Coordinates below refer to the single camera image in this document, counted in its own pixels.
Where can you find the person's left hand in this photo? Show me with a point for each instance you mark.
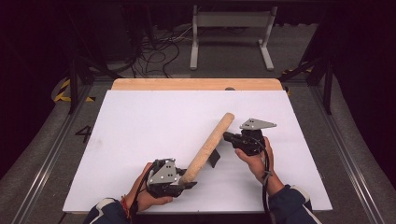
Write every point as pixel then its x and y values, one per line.
pixel 146 199

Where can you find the aluminium floor rail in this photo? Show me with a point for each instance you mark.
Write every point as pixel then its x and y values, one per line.
pixel 49 155
pixel 345 155

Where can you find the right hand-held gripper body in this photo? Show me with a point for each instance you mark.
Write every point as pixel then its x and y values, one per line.
pixel 252 137

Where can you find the white metal stand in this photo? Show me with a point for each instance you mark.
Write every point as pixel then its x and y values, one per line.
pixel 232 20

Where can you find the person's right hand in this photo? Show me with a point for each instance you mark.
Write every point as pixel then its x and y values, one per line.
pixel 257 165

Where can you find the wooden board edge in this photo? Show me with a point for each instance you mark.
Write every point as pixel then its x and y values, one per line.
pixel 193 84

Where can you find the yellow black floor tape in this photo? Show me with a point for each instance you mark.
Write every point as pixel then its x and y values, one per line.
pixel 295 70
pixel 63 93

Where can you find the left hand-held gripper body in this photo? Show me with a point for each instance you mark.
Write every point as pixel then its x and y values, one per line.
pixel 163 177

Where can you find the black metal stand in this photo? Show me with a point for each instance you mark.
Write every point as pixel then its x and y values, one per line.
pixel 325 81
pixel 74 84

